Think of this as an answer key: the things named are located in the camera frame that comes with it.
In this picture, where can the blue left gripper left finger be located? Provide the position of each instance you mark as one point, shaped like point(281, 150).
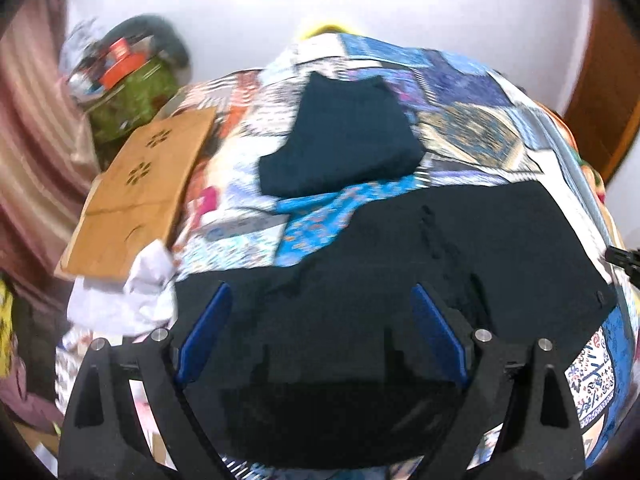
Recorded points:
point(168, 361)

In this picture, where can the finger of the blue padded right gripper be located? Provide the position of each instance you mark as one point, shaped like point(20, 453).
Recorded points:
point(628, 260)

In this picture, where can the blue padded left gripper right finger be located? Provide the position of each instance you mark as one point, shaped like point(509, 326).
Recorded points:
point(475, 360)

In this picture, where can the black pants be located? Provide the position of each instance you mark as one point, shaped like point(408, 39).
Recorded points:
point(323, 364)

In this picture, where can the white crumpled cloth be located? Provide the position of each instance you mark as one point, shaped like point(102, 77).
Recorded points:
point(143, 302)

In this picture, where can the brown wooden door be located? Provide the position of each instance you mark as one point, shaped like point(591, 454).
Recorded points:
point(603, 114)

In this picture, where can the bamboo lap desk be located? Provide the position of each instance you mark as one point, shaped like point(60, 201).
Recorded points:
point(137, 199)

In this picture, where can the blue patchwork quilt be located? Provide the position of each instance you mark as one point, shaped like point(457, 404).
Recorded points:
point(477, 127)

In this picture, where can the pink striped curtain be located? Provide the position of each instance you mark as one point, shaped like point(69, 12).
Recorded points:
point(47, 156)

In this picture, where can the green storage box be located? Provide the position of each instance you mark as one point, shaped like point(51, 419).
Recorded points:
point(133, 102)

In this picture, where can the folded dark navy garment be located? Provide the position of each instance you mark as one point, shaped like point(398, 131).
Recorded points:
point(344, 133)

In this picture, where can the orange box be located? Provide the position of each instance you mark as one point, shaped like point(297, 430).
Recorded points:
point(121, 61)

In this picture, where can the grey neck pillow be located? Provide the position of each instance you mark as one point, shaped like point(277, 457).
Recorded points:
point(164, 40)

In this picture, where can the yellow foam tube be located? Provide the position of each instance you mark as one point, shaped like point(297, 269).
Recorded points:
point(325, 29)

